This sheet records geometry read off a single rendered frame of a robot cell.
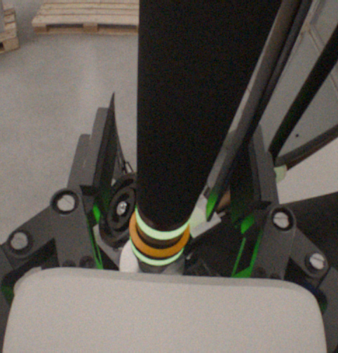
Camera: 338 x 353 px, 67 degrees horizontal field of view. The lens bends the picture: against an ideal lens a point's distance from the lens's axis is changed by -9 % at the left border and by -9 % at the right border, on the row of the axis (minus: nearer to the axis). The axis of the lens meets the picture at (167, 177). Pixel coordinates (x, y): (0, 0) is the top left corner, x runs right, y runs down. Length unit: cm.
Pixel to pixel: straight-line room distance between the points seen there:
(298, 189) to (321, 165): 6
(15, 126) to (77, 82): 63
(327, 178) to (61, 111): 200
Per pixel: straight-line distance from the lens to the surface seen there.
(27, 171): 201
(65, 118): 221
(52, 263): 66
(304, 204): 35
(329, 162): 58
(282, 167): 28
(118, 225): 41
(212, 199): 15
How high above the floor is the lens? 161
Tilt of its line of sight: 60 degrees down
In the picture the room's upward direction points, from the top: 11 degrees clockwise
